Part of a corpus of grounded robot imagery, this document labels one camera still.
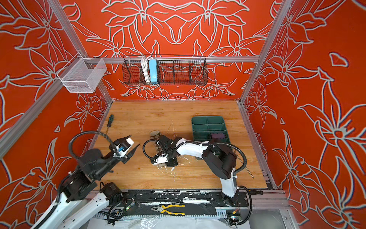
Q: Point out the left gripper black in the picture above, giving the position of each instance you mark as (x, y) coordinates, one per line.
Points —
(120, 140)

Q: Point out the black wire wall basket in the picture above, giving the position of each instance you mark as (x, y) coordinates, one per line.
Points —
(171, 70)

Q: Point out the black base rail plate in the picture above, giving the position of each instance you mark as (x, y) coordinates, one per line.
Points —
(214, 198)

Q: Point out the white slotted cable duct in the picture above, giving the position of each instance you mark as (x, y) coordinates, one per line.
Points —
(220, 214)

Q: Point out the black allen key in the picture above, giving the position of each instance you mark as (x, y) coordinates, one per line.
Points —
(247, 168)

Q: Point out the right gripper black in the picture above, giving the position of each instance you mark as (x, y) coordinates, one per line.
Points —
(170, 164)

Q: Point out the beige argyle sock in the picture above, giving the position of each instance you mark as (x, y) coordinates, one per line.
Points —
(157, 136)

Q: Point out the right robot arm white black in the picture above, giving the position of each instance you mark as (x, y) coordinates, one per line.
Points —
(224, 159)

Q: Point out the white wire mesh basket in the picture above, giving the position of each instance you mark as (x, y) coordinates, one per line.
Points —
(82, 75)

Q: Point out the green handle screwdriver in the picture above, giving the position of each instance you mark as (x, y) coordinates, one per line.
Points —
(110, 121)

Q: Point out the yellow handle pliers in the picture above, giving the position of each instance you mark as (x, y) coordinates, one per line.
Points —
(166, 209)

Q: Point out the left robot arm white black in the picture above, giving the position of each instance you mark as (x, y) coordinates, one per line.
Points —
(79, 197)

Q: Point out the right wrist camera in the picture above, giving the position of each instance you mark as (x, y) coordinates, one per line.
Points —
(160, 160)

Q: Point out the green plastic divided tray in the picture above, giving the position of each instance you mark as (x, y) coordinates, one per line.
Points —
(203, 126)

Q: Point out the purple sock yellow cuff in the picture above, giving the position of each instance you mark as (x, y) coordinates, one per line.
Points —
(218, 135)

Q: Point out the light blue box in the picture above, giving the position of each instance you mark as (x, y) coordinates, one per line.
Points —
(153, 71)

